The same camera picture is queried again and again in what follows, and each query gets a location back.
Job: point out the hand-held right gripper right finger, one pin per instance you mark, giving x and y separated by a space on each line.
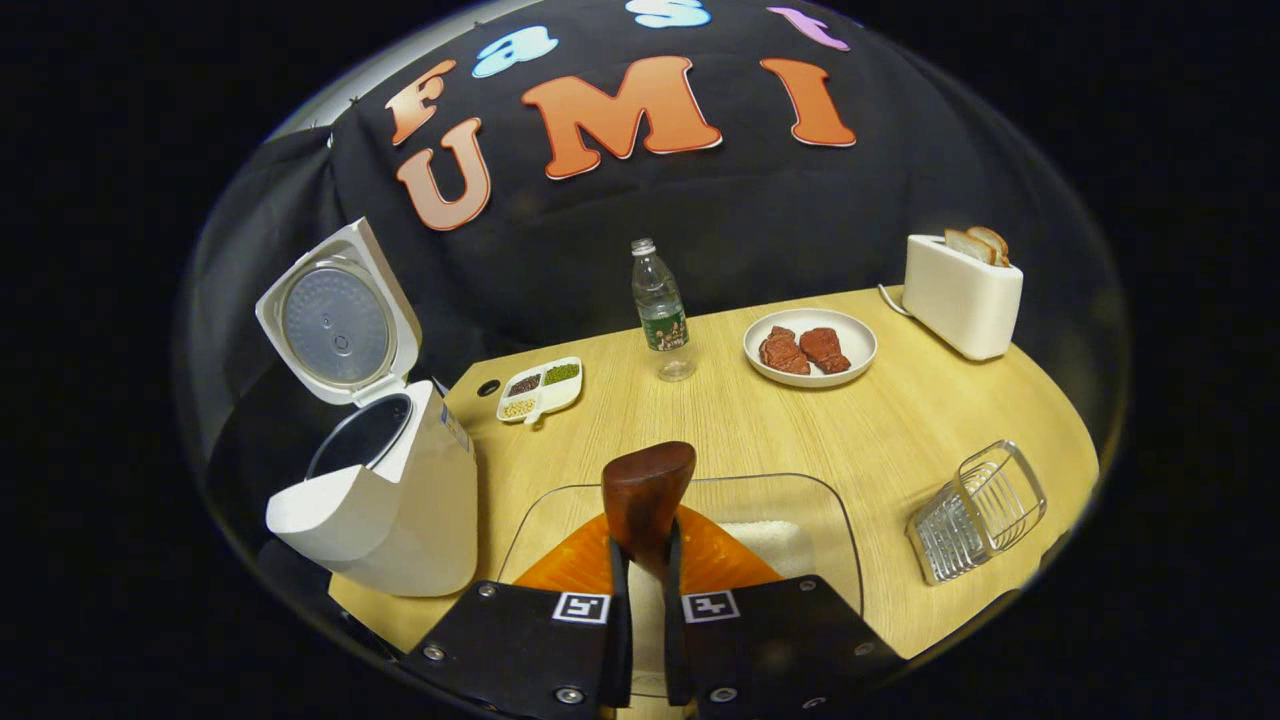
676 650

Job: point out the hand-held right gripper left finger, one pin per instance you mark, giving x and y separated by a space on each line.
620 650

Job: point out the brown wooden spoon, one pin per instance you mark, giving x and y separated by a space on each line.
648 490

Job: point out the white rice cooker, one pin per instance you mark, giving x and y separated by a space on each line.
420 520

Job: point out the clear rice container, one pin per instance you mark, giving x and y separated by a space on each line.
825 500

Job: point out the white divided seasoning tray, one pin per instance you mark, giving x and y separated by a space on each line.
540 400

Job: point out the red meat piece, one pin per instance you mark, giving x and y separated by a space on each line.
825 350
783 352

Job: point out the clear plastic water bottle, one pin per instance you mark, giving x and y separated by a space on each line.
660 310

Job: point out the white round plate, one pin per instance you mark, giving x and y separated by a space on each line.
852 335

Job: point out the black backdrop cloth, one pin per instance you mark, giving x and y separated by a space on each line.
760 220

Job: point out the white toaster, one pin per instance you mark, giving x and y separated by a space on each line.
960 300

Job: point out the toast bread slice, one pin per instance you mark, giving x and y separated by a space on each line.
968 246
997 243

